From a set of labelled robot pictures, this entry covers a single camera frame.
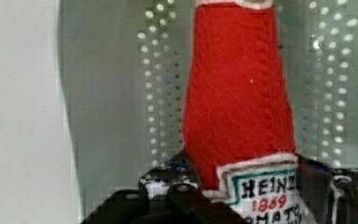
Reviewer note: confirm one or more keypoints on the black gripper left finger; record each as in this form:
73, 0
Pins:
167, 194

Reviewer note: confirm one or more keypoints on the red plush ketchup bottle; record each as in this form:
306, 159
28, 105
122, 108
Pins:
238, 123

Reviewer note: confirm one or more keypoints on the green oval strainer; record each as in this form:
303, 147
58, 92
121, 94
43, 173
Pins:
125, 71

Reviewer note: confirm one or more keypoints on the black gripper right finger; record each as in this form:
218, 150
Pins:
331, 194

